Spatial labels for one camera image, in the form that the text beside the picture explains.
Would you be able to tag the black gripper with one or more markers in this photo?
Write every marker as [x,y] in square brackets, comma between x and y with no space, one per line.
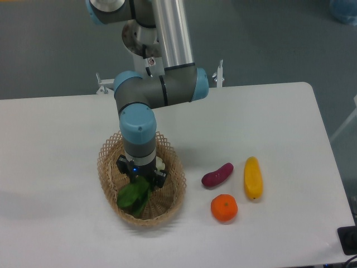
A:
[156,178]

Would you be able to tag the green bok choy vegetable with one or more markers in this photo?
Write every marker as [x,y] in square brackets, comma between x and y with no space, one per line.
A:
[134,196]

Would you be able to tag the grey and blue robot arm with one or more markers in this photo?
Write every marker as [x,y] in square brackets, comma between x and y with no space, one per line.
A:
[160,35]

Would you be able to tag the woven wicker basket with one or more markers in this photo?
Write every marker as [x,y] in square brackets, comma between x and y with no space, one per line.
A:
[163,203]

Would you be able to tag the purple sweet potato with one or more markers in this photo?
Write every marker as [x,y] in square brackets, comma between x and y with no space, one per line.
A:
[218,176]

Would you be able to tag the orange mandarin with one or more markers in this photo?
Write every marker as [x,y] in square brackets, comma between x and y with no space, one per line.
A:
[224,207]

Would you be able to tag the yellow corn cob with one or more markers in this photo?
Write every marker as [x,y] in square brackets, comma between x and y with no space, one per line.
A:
[253,180]

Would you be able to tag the black device at table edge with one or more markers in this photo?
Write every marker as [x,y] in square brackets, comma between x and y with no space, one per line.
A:
[347,237]

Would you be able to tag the blue plastic bag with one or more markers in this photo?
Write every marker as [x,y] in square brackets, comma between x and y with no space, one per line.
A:
[344,11]

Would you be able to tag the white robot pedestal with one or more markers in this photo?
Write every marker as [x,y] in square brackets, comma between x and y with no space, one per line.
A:
[139,65]

